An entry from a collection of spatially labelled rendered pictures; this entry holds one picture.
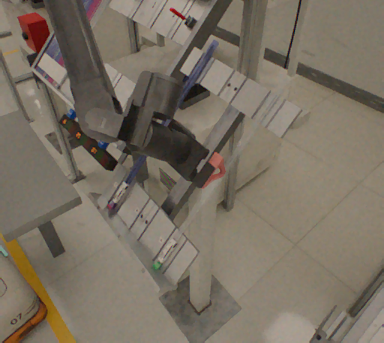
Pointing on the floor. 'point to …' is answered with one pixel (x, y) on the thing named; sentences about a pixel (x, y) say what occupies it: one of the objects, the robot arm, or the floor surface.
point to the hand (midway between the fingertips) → (205, 159)
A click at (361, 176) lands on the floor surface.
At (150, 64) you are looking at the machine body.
